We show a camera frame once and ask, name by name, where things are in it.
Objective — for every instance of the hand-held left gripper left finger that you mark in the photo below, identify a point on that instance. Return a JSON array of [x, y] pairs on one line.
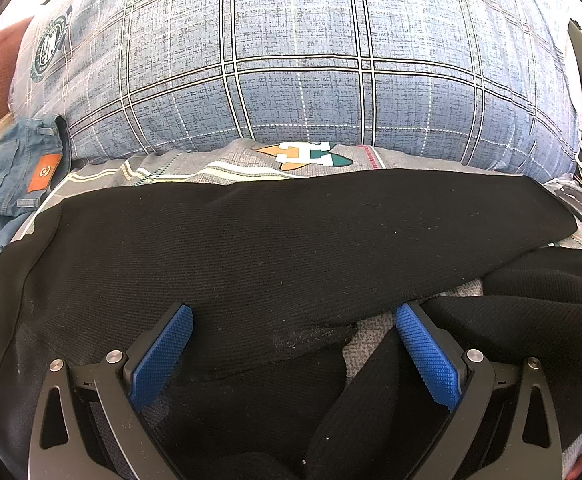
[[163, 355]]

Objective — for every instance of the grey printed bed sheet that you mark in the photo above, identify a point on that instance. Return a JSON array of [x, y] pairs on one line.
[[211, 160]]

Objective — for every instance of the blue jeans with orange patch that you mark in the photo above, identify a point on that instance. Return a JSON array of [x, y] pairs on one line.
[[6, 175]]

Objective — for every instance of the black pants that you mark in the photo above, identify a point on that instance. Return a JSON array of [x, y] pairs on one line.
[[271, 235]]

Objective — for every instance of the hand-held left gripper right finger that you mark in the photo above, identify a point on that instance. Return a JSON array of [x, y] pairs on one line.
[[428, 355]]

